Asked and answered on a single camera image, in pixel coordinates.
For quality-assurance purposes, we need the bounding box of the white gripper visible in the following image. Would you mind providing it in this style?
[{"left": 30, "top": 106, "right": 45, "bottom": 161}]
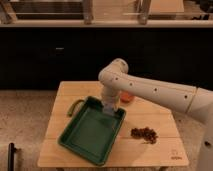
[{"left": 101, "top": 86, "right": 119, "bottom": 112}]

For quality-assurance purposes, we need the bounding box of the blue grey sponge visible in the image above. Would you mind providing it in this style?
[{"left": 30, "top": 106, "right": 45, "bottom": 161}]
[{"left": 103, "top": 107, "right": 115, "bottom": 116}]

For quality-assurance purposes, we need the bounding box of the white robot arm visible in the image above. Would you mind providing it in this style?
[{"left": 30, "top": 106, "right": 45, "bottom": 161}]
[{"left": 98, "top": 58, "right": 213, "bottom": 171}]

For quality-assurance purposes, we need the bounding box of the green plastic tray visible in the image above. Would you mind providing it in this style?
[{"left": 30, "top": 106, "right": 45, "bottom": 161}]
[{"left": 58, "top": 96, "right": 126, "bottom": 166}]

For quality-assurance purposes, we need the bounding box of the orange bowl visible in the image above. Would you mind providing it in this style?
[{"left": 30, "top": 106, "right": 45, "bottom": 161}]
[{"left": 120, "top": 92, "right": 134, "bottom": 103}]

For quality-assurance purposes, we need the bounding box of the green bean pod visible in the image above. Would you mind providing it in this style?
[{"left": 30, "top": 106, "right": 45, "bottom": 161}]
[{"left": 67, "top": 99, "right": 84, "bottom": 117}]

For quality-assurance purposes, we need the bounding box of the brown grape cluster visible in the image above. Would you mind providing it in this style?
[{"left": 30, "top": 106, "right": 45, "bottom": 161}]
[{"left": 131, "top": 127, "right": 158, "bottom": 144}]

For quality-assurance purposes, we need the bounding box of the wooden folding table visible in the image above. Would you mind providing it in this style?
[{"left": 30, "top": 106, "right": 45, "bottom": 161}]
[{"left": 38, "top": 81, "right": 189, "bottom": 169}]

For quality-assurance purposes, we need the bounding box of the black pole stand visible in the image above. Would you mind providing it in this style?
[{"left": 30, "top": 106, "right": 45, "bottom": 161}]
[{"left": 8, "top": 143, "right": 17, "bottom": 171}]

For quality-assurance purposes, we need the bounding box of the wooden shelf rack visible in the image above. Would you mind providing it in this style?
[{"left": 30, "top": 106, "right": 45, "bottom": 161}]
[{"left": 0, "top": 0, "right": 213, "bottom": 28}]

